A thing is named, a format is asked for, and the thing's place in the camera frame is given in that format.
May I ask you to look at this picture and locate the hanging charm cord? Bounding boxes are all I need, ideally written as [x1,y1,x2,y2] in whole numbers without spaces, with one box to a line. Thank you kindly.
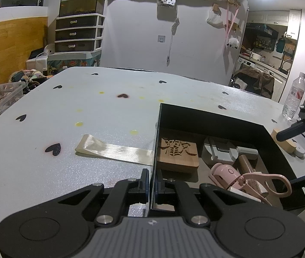
[166,18,180,66]

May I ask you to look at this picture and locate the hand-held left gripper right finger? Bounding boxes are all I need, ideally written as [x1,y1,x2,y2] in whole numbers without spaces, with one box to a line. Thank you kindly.
[155,170,250,226]

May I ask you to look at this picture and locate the pink ribbons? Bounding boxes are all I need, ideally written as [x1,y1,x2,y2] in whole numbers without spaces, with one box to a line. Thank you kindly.
[224,7,240,37]

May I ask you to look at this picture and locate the white plastic tool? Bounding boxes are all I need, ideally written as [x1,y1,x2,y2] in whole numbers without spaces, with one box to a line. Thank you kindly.
[203,137,259,166]

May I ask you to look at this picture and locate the heart print table cover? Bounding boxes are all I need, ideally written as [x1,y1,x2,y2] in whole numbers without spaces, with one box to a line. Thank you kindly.
[0,67,305,242]

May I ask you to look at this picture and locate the pink handheld fan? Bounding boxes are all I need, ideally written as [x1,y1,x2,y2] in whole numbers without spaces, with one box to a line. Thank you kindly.
[209,163,293,205]

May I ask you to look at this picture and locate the cream satin ribbon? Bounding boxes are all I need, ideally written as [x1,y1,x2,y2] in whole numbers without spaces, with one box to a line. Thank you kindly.
[75,134,154,166]

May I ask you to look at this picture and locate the green hanging bottle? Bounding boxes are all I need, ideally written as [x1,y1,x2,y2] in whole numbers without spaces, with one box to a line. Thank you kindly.
[276,36,286,54]

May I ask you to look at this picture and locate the glass fish tank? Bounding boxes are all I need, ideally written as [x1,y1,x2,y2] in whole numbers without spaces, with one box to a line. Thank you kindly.
[59,0,107,17]

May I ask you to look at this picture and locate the wall mounted holder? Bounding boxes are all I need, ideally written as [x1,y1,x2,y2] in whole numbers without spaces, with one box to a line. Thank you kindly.
[156,0,177,20]

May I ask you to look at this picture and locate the carved wooden block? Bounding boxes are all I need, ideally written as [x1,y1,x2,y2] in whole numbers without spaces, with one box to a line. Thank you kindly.
[156,137,200,174]

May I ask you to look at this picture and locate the black storage box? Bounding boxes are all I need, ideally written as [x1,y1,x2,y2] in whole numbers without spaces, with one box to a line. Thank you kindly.
[150,103,305,217]

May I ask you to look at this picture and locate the chair with brown cloth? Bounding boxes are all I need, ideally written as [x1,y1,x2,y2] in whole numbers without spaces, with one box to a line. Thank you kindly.
[233,68,275,98]

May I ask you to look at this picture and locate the pile of plush toys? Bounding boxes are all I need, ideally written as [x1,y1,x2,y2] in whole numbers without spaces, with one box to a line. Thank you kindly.
[9,68,53,92]

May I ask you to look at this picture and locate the kitchen shelf with bottles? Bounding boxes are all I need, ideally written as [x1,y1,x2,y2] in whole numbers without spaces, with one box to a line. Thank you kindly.
[245,24,279,51]

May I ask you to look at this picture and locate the clear water bottle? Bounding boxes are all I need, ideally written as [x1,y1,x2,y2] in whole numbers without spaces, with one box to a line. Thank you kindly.
[282,72,305,120]

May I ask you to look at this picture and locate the white kitchen cabinets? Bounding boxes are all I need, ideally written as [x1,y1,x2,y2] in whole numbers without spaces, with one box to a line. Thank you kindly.
[248,10,302,38]

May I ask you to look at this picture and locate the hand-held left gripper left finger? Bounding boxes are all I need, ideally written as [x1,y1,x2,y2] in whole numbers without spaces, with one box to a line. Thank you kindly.
[57,169,150,226]

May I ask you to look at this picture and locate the white appliance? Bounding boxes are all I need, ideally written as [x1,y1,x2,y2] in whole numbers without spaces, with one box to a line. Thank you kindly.
[26,43,54,72]

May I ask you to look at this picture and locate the white washing machine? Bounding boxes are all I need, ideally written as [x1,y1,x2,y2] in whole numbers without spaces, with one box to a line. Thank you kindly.
[237,55,256,73]

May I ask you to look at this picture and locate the small white block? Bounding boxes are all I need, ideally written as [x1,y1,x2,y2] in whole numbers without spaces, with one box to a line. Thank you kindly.
[292,144,305,158]

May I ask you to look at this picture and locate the hanging white bag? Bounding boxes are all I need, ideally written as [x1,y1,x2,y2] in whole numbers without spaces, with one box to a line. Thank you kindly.
[207,4,224,29]

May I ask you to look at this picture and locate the white drawer unit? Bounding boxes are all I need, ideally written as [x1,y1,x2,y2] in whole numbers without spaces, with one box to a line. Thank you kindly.
[54,13,106,54]

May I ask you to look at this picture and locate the wooden block with cap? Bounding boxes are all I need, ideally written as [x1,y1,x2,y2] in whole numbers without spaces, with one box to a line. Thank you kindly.
[271,127,297,155]

